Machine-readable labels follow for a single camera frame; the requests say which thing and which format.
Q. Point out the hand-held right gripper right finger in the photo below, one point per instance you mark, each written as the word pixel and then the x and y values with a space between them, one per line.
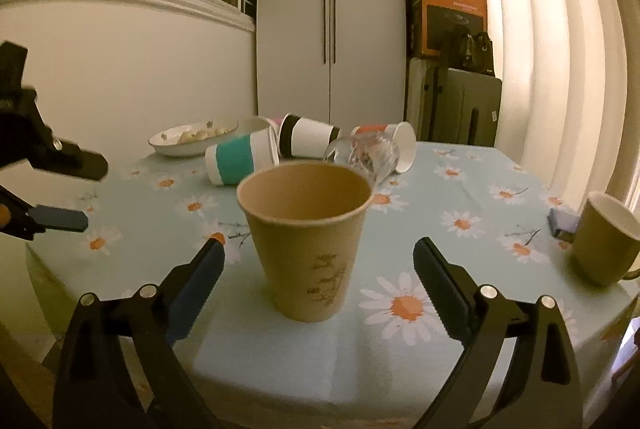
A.
pixel 442 289

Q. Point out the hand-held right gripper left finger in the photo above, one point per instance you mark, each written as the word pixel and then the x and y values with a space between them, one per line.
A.
pixel 197 289

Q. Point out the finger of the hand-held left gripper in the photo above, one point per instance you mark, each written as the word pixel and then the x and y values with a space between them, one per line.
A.
pixel 80 164
pixel 62 219

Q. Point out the brown paper cup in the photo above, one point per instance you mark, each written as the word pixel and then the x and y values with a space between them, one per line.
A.
pixel 300 259

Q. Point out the teal banded paper cup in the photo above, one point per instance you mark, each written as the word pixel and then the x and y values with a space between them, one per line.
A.
pixel 235 159

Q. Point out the orange banded paper cup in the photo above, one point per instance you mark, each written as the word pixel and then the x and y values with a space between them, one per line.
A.
pixel 406 148

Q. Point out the pink banded paper cup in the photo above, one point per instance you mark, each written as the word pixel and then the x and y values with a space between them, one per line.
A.
pixel 252 125

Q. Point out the black banded paper cup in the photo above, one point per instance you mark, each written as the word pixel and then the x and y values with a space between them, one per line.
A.
pixel 310 136

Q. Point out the white bowl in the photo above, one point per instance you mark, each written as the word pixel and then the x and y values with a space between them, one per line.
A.
pixel 172 148

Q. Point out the pale food pieces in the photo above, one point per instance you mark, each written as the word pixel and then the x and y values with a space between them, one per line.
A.
pixel 205 132

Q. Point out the daisy print tablecloth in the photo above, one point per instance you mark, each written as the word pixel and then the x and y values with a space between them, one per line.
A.
pixel 325 359

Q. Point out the small blue box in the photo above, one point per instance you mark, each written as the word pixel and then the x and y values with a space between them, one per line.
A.
pixel 562 221

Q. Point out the clear drinking glass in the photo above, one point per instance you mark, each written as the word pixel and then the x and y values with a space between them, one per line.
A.
pixel 360 156

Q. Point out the green mug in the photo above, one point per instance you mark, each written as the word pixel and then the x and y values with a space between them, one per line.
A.
pixel 595 249

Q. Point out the grey suitcase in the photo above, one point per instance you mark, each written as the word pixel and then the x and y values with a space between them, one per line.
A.
pixel 450 104

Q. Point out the small black bag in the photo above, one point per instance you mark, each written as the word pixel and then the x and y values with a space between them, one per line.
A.
pixel 472 51

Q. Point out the white wardrobe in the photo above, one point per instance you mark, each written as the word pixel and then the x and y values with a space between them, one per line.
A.
pixel 295 9

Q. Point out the orange cardboard box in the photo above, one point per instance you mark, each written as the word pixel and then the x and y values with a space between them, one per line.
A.
pixel 455 14

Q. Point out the cream curtain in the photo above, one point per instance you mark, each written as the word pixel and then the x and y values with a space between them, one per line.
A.
pixel 550 34

